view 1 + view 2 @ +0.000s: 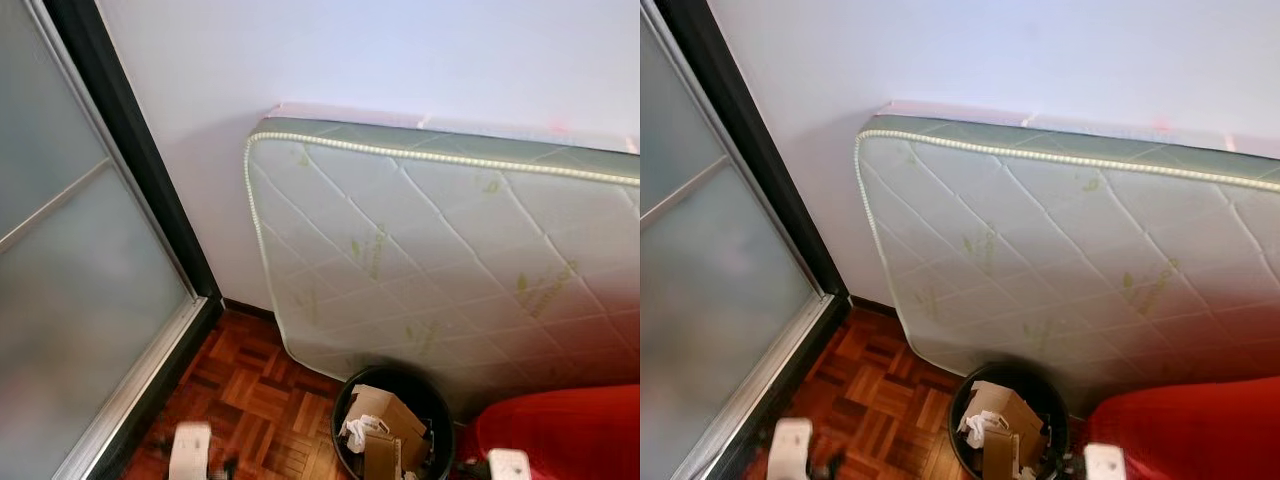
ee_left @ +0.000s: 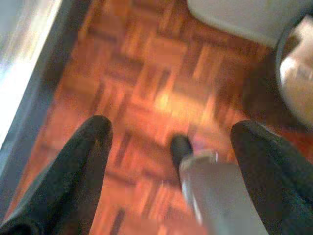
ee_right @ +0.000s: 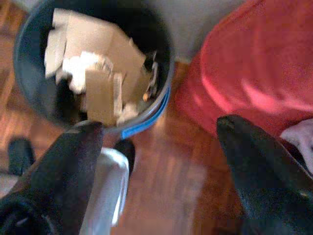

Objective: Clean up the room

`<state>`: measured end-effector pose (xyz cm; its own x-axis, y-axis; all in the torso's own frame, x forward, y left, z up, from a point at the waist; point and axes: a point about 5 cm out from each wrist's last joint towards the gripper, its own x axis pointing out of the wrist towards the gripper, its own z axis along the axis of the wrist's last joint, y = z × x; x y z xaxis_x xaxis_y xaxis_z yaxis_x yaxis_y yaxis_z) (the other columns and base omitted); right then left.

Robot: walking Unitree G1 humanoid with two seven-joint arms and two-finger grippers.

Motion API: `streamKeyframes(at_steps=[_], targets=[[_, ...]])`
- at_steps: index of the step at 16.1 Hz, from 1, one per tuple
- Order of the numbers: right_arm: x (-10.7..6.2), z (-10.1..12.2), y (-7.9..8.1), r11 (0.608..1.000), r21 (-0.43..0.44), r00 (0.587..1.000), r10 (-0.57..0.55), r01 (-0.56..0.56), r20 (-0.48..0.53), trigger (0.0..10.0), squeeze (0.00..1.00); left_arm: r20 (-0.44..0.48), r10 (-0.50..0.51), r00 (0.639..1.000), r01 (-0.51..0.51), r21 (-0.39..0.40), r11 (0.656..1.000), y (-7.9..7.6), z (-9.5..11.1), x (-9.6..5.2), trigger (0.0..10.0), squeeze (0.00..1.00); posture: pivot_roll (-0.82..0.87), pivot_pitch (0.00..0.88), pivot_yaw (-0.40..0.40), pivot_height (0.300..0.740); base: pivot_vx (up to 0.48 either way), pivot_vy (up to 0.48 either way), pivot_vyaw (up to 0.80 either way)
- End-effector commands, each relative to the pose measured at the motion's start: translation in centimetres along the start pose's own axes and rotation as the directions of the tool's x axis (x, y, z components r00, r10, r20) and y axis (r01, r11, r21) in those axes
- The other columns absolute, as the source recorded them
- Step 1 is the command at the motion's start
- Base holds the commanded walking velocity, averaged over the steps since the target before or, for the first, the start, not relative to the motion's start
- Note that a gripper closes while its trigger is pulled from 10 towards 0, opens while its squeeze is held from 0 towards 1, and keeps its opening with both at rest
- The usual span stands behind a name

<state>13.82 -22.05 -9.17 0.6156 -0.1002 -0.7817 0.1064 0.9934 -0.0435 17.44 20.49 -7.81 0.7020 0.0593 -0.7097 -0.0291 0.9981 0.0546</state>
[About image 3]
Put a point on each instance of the large brown cardboard piece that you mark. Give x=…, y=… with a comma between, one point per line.
x=97, y=41

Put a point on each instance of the round grey trash bin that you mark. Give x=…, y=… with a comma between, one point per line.
x=29, y=73

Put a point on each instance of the grey cloth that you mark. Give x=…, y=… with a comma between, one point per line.
x=300, y=139

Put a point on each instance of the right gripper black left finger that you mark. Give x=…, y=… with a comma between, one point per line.
x=61, y=176

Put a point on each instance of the red cushion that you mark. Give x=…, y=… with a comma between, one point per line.
x=256, y=61

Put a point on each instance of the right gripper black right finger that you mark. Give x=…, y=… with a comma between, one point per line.
x=264, y=176

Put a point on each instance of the crumpled white paper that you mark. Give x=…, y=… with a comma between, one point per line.
x=78, y=66

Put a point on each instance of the small brown cardboard box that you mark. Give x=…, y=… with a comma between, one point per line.
x=100, y=98

